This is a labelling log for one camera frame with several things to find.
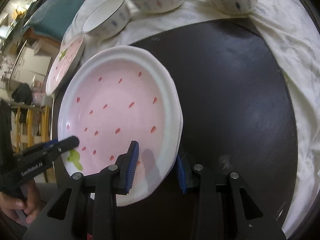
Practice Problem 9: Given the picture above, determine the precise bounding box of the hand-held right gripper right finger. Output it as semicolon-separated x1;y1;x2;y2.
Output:
175;152;287;240

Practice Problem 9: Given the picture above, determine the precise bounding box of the yellow wooden rack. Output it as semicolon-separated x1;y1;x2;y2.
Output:
11;104;54;153

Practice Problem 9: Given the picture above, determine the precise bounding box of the pink strawberry pattern plate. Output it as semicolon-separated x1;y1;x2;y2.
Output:
57;45;184;207
45;35;85;96

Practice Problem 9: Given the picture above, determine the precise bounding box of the teal folded quilt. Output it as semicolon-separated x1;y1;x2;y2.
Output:
21;0;101;43

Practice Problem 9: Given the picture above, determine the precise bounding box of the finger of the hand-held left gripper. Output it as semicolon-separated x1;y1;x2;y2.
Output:
46;136;81;155

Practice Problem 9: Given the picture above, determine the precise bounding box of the black garment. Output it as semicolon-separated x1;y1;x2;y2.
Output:
11;83;33;106

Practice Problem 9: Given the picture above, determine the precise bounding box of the white cabinet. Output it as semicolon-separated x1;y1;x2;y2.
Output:
9;45;54;86

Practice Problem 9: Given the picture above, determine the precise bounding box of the white printed bedsheet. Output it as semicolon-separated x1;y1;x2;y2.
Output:
61;0;320;238

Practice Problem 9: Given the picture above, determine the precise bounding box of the pink patterned cloth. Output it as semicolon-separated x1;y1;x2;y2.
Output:
32;92;48;105

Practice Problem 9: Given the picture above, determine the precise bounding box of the person's left hand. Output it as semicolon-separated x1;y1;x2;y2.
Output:
0;179;47;225

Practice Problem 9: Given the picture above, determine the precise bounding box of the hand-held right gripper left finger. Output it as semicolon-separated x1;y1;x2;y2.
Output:
22;140;140;240

